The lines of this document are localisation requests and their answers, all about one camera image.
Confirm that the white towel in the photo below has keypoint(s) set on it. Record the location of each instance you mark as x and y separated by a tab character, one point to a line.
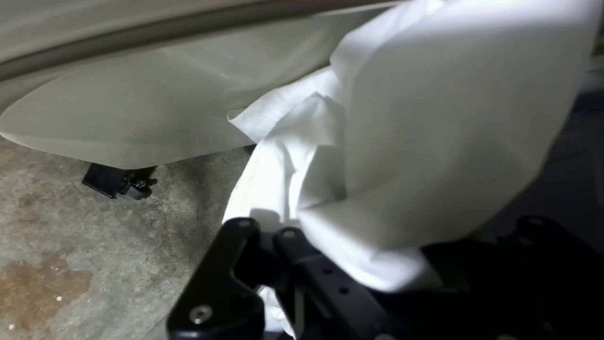
439	124

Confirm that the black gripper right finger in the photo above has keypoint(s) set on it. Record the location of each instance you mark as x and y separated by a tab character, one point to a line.
553	289

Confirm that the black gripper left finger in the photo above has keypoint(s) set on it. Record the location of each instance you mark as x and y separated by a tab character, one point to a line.
217	294

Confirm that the black object on floor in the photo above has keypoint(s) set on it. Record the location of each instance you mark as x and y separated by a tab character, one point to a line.
115	179

